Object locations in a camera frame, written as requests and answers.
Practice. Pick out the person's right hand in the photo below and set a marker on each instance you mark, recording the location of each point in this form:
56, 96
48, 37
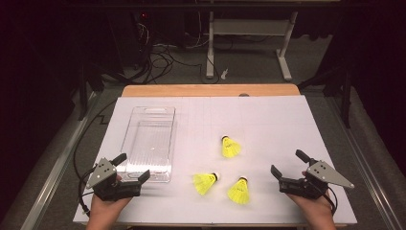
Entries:
316, 209

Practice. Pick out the yellow plastic shuttlecock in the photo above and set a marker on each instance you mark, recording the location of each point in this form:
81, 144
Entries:
230, 147
239, 191
202, 182

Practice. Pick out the clear plastic container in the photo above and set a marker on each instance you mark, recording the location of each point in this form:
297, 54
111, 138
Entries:
150, 140

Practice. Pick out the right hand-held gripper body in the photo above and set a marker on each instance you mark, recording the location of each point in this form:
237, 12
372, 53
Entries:
322, 174

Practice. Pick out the white table cover sheet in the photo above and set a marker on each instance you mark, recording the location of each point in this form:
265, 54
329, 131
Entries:
271, 127

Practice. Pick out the black computer tower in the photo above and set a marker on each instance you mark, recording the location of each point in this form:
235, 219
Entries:
130, 38

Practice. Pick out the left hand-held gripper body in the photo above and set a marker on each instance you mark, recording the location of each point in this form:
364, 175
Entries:
105, 187

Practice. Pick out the aluminium floor rail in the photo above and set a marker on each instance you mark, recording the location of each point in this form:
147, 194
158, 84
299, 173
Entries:
57, 166
360, 161

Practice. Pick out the white metal desk frame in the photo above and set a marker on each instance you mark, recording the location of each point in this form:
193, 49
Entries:
249, 27

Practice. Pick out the small white object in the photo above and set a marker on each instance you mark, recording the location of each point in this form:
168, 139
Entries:
224, 74

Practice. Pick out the black metal stand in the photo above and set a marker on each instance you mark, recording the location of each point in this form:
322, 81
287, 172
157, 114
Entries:
83, 92
346, 96

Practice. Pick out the person's left hand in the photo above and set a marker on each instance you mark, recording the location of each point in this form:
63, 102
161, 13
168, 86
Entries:
107, 211

